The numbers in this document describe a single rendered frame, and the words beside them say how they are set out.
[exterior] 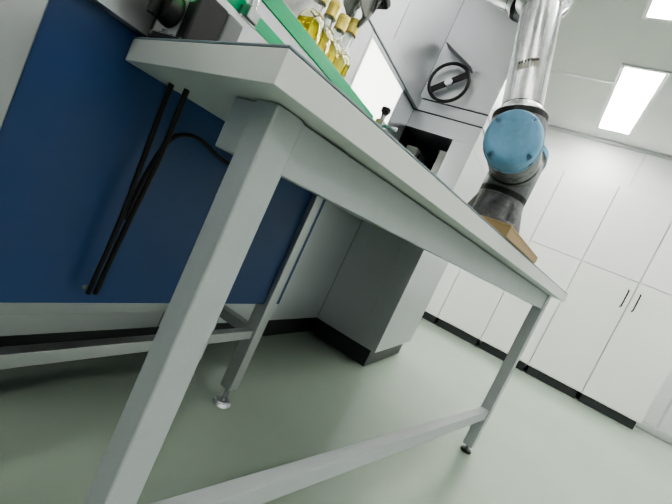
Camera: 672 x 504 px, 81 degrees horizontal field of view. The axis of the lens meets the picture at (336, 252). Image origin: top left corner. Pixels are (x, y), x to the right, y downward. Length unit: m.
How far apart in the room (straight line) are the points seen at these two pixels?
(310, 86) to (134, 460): 0.43
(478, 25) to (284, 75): 2.06
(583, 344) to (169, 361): 4.47
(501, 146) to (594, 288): 3.89
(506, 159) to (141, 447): 0.79
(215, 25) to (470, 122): 1.65
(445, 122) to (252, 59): 1.81
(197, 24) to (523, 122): 0.63
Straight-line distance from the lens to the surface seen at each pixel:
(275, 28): 0.87
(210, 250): 0.42
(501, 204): 1.01
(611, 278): 4.75
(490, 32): 2.35
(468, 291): 4.71
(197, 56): 0.49
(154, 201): 0.76
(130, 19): 0.66
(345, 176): 0.50
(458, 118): 2.15
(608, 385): 4.79
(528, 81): 1.00
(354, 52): 1.57
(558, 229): 4.76
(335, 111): 0.40
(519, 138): 0.91
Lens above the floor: 0.64
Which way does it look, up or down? 4 degrees down
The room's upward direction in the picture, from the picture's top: 25 degrees clockwise
